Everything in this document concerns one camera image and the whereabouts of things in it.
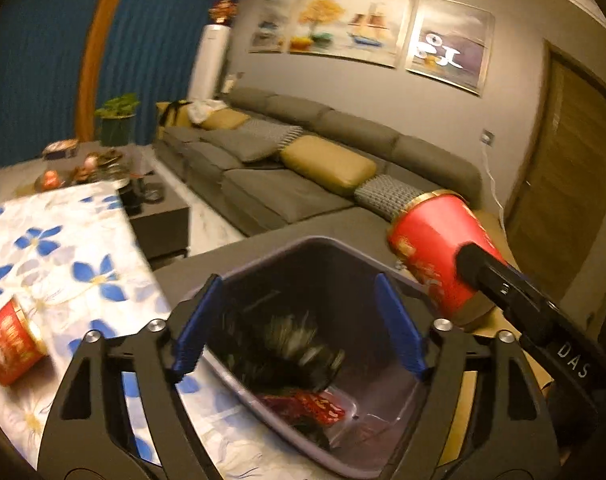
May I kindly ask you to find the large yellow cushion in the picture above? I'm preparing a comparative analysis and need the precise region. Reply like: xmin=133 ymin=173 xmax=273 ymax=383
xmin=281 ymin=135 xmax=379 ymax=196

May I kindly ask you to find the red flower decoration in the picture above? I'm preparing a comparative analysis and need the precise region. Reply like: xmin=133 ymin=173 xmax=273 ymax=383
xmin=208 ymin=0 xmax=239 ymax=26

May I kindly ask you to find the black ashtray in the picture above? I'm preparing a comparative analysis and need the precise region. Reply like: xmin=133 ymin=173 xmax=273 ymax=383
xmin=135 ymin=184 xmax=165 ymax=206

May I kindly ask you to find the tree and sailboat painting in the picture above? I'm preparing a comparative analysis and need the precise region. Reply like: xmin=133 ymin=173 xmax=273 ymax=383
xmin=288 ymin=0 xmax=415 ymax=68

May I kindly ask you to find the plant in green pot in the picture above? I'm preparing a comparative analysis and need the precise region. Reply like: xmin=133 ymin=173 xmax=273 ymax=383
xmin=94 ymin=92 xmax=140 ymax=147

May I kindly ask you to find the grey sectional sofa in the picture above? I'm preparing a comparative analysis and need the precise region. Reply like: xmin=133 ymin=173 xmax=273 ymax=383
xmin=153 ymin=86 xmax=484 ymax=301

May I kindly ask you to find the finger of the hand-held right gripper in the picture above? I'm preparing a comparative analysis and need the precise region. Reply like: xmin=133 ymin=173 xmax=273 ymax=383
xmin=456 ymin=242 xmax=559 ymax=346

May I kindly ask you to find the red snack wrapper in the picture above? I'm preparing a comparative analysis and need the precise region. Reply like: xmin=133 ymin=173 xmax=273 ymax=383
xmin=260 ymin=390 xmax=346 ymax=426

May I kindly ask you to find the dark grey cushion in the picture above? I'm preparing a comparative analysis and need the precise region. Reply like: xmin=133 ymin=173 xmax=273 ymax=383
xmin=203 ymin=127 xmax=284 ymax=163

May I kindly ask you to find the black plastic bag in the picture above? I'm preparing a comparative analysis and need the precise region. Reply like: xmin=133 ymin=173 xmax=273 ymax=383
xmin=218 ymin=305 xmax=346 ymax=391

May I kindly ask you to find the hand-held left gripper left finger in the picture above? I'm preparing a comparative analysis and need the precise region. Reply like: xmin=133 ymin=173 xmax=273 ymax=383
xmin=37 ymin=274 xmax=223 ymax=480

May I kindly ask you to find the wooden door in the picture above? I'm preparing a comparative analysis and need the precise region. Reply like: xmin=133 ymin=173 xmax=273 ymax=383
xmin=503 ymin=40 xmax=606 ymax=301

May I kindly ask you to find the white cable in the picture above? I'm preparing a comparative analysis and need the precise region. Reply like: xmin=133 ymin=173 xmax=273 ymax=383
xmin=483 ymin=142 xmax=506 ymax=231

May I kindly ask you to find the red paper cup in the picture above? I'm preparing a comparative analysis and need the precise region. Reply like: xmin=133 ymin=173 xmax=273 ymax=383
xmin=387 ymin=189 xmax=506 ymax=326
xmin=0 ymin=296 xmax=48 ymax=387

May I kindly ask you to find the small landscape painting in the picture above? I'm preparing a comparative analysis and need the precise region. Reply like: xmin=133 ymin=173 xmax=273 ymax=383
xmin=248 ymin=0 xmax=299 ymax=54

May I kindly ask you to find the white standing air conditioner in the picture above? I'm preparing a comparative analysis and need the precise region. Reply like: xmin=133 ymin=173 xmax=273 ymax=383
xmin=188 ymin=24 xmax=232 ymax=103

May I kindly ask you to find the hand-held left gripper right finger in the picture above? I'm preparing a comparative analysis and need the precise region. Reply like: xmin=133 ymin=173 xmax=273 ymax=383
xmin=375 ymin=273 xmax=559 ymax=480

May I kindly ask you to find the orange curtain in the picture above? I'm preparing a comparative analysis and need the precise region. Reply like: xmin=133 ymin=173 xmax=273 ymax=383
xmin=75 ymin=0 xmax=136 ymax=143

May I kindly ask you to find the black garment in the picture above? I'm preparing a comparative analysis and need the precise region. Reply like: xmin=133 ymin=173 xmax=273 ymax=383
xmin=155 ymin=101 xmax=191 ymax=128

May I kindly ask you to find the blue curtain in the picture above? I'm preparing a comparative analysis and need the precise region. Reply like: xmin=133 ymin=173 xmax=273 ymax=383
xmin=0 ymin=0 xmax=101 ymax=171
xmin=103 ymin=0 xmax=241 ymax=143

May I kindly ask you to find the white cloth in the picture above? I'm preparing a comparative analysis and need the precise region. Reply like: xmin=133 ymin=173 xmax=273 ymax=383
xmin=185 ymin=99 xmax=229 ymax=123

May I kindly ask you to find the small yellow cushion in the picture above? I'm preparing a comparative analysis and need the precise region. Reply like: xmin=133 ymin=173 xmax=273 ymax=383
xmin=200 ymin=109 xmax=251 ymax=131

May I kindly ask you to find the black white patterned cushion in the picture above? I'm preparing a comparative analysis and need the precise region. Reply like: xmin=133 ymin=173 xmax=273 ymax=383
xmin=354 ymin=175 xmax=424 ymax=223
xmin=240 ymin=120 xmax=304 ymax=151

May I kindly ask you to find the dark coffee table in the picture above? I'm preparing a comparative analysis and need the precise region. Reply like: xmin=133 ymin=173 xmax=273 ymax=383
xmin=33 ymin=142 xmax=191 ymax=261

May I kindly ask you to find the grey plastic bin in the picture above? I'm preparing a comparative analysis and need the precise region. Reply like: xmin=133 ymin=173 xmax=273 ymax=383
xmin=180 ymin=235 xmax=436 ymax=480

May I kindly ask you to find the grey sky painting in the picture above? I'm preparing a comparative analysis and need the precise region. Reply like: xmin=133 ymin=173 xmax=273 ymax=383
xmin=404 ymin=0 xmax=496 ymax=97

